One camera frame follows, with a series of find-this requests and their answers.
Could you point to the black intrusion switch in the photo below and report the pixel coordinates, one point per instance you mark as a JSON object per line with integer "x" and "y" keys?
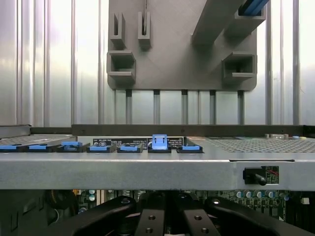
{"x": 253, "y": 175}

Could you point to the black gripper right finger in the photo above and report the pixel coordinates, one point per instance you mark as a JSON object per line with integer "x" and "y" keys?
{"x": 221, "y": 218}

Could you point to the blue card retention clip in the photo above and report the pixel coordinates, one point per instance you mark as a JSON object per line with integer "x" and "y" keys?
{"x": 189, "y": 148}
{"x": 99, "y": 148}
{"x": 160, "y": 143}
{"x": 70, "y": 145}
{"x": 129, "y": 148}
{"x": 9, "y": 148}
{"x": 39, "y": 147}

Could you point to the hard disk in blue caddy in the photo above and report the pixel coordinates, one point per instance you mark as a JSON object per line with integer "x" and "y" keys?
{"x": 253, "y": 6}

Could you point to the green motherboard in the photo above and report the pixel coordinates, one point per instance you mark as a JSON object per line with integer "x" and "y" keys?
{"x": 265, "y": 204}

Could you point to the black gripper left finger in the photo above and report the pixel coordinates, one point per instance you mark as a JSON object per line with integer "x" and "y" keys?
{"x": 147, "y": 218}

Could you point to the grey plastic parts rack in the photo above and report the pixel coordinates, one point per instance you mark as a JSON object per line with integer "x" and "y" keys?
{"x": 172, "y": 61}

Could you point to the black open PC case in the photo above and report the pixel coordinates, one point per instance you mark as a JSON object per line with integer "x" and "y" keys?
{"x": 123, "y": 172}

